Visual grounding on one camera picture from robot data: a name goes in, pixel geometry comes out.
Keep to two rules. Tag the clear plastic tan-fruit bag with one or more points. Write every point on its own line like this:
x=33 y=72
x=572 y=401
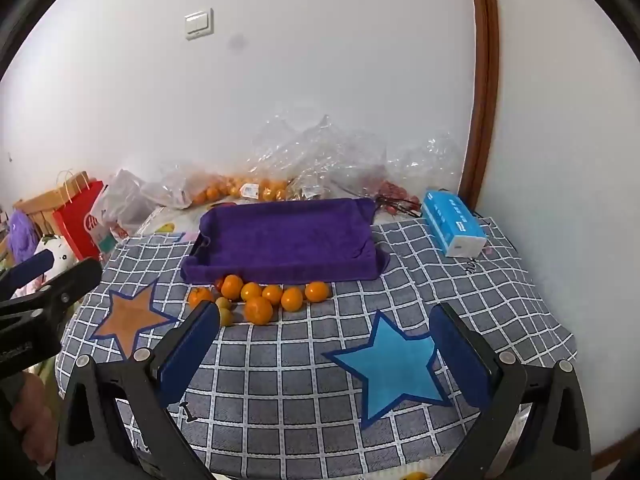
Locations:
x=325 y=160

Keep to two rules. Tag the fruit-printed mat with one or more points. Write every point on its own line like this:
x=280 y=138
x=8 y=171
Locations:
x=160 y=222

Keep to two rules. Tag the clear plastic mandarin bag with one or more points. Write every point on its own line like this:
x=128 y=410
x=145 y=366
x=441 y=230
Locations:
x=235 y=182

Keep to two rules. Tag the white plush toy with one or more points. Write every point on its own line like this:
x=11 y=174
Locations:
x=55 y=255

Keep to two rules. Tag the large white price label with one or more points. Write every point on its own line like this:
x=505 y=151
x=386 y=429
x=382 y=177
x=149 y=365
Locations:
x=248 y=190

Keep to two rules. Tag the large orange mandarin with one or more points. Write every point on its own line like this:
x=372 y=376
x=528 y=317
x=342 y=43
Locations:
x=258 y=310

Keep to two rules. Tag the white light switch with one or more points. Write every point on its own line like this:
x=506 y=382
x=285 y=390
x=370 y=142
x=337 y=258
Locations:
x=199 y=24

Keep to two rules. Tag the person's left hand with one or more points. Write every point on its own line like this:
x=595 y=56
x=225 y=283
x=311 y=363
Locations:
x=32 y=410

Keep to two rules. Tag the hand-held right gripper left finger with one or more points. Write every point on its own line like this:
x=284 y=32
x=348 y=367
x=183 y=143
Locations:
x=190 y=347

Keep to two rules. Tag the red paper bag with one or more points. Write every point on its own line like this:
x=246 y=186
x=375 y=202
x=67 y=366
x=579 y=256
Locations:
x=75 y=232

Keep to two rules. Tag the wooden baseboard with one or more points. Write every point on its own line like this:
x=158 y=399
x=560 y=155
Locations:
x=612 y=457

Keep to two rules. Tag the blue tissue pack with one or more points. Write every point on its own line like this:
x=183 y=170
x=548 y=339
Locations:
x=450 y=225

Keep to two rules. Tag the white plastic bag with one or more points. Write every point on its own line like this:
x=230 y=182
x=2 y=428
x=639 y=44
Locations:
x=125 y=200

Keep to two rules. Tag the bunch of red fruits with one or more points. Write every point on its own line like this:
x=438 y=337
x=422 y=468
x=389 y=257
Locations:
x=395 y=191

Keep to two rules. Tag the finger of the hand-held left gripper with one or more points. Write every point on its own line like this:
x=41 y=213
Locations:
x=27 y=267
x=70 y=280

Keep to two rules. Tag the purple towel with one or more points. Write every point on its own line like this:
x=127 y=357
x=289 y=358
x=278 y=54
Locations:
x=285 y=240

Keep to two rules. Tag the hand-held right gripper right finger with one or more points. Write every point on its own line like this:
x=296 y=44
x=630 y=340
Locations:
x=460 y=355

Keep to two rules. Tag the pile of bagged mandarins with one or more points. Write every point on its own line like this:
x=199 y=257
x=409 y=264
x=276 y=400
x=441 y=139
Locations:
x=215 y=191

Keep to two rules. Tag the wooden door frame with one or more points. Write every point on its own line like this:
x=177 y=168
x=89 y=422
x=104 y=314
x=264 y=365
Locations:
x=482 y=85

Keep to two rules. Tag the clear crumpled plastic bag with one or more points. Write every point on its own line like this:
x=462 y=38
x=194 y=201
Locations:
x=170 y=187

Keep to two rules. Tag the clear plastic red-fruit bag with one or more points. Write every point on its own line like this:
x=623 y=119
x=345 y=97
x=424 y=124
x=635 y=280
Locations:
x=425 y=160

